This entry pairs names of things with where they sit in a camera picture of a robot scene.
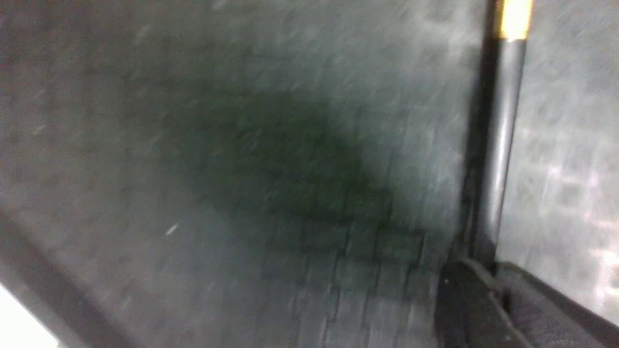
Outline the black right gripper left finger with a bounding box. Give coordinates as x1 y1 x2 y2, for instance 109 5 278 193
435 259 530 348

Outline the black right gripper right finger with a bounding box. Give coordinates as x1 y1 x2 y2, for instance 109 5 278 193
496 263 619 348

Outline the black chopstick gold band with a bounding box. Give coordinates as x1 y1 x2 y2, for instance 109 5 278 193
472 0 533 266

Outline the black plastic serving tray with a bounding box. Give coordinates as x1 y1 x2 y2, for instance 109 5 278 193
1 0 618 348

